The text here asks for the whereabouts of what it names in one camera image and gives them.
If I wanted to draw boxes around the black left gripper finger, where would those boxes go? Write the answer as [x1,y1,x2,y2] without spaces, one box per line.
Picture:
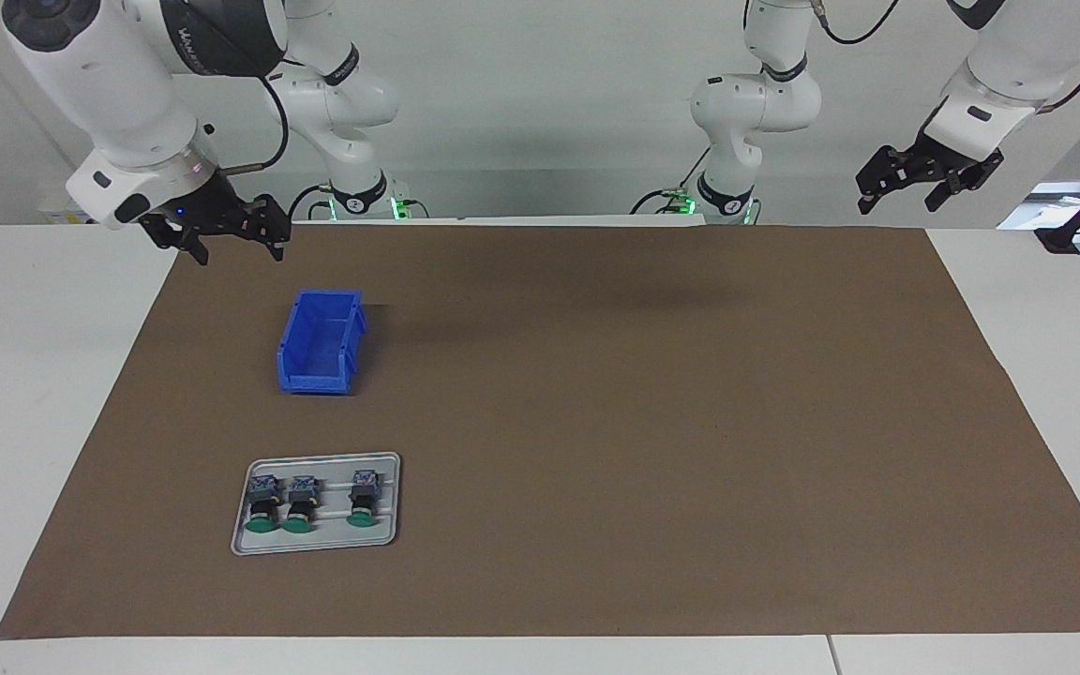
[924,155,1005,212]
[856,147,921,215]

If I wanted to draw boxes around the black base cable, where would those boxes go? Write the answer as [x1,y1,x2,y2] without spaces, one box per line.
[287,183,333,222]
[631,145,712,215]

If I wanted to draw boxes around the blue plastic storage bin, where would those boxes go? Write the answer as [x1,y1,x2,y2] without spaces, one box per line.
[276,289,368,396]

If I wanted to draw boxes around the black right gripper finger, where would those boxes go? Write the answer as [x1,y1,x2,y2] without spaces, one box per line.
[240,194,293,263]
[140,216,211,266]

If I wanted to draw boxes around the brown table mat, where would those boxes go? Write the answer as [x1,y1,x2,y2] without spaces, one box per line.
[0,222,1080,640]

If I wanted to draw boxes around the small white box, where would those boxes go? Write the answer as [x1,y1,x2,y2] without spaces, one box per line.
[38,186,83,224]

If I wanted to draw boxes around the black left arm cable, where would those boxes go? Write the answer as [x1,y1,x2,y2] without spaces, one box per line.
[812,0,1080,115]

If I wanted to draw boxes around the grey metal tray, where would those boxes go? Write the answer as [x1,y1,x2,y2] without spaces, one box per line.
[230,452,402,557]

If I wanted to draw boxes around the green push button switch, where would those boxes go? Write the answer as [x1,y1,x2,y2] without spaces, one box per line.
[246,473,281,535]
[346,469,383,529]
[281,475,321,535]

